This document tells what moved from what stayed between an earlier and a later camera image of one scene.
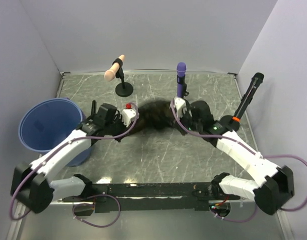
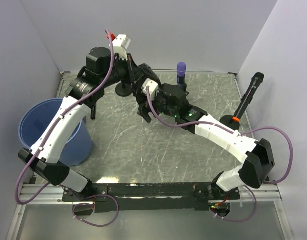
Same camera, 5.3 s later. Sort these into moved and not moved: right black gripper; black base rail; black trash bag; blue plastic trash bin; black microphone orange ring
Moved: black trash bag; right black gripper
Not moved: blue plastic trash bin; black base rail; black microphone orange ring
